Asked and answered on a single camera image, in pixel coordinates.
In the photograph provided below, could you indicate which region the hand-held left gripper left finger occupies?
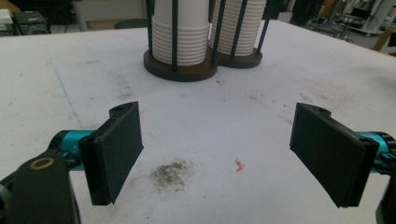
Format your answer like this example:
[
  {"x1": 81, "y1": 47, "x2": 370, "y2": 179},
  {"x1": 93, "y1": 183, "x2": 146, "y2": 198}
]
[{"x1": 78, "y1": 101, "x2": 145, "y2": 206}]

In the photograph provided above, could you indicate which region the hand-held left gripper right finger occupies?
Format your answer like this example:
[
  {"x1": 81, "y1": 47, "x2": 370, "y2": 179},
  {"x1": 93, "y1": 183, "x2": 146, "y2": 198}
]
[{"x1": 289, "y1": 102, "x2": 380, "y2": 209}]

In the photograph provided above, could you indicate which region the dark wooden cup holder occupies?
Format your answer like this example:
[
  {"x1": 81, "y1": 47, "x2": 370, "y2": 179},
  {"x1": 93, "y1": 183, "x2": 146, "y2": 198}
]
[{"x1": 143, "y1": 0, "x2": 273, "y2": 83}]

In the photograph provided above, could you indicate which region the stack of white paper cups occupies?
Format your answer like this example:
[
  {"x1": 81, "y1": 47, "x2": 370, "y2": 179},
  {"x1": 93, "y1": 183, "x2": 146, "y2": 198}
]
[
  {"x1": 208, "y1": 0, "x2": 267, "y2": 57},
  {"x1": 151, "y1": 0, "x2": 210, "y2": 67}
]

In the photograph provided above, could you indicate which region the white metal stand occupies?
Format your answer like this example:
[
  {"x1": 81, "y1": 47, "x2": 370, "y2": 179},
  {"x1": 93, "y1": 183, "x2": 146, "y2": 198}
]
[{"x1": 72, "y1": 0, "x2": 89, "y2": 32}]

